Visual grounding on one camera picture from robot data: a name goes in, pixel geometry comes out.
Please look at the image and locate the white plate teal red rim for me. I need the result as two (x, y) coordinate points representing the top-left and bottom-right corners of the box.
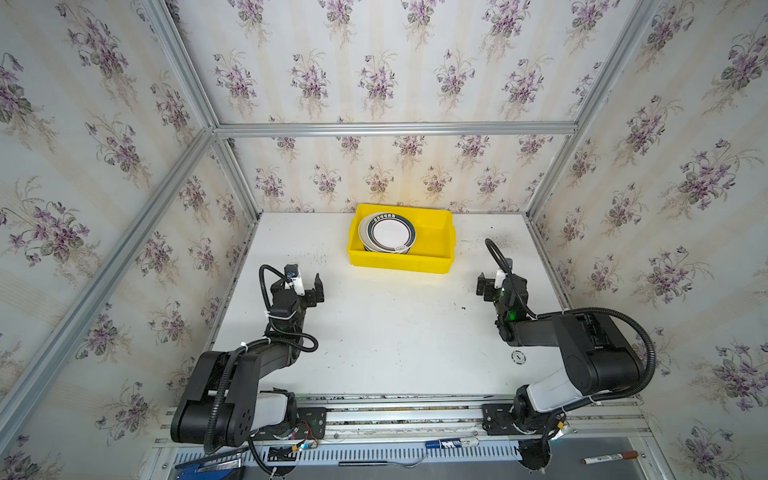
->
(368, 212), (416, 254)

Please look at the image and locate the plain white large plate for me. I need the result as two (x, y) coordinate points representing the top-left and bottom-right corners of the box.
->
(357, 214), (376, 252)

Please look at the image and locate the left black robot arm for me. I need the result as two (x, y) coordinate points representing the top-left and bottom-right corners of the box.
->
(170, 273), (325, 454)

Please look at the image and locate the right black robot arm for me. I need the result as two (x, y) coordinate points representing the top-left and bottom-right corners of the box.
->
(476, 271), (648, 434)

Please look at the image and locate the yellow plastic bin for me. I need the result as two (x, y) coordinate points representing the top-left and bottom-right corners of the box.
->
(347, 204), (456, 274)

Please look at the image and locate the blue white marker pen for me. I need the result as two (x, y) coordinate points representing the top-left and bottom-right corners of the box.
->
(425, 437), (479, 450)

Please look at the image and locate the red white marker pen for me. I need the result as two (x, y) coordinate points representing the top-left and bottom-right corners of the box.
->
(581, 450), (640, 465)

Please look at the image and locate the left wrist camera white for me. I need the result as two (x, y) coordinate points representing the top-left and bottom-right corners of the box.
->
(284, 264), (305, 296)

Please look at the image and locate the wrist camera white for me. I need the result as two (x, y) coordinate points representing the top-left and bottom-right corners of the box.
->
(493, 269), (506, 289)
(284, 264), (305, 296)

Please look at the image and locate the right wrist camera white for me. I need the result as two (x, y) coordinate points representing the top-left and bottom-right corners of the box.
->
(493, 269), (506, 289)

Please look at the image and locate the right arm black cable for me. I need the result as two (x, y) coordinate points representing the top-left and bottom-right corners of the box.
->
(484, 238), (658, 403)

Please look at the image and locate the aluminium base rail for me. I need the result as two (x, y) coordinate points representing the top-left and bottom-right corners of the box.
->
(152, 392), (652, 466)

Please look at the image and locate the aluminium cage frame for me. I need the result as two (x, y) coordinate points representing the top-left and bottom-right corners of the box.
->
(1, 1), (659, 447)

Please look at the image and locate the blue tool under rail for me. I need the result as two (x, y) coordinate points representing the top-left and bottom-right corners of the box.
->
(170, 448), (247, 480)

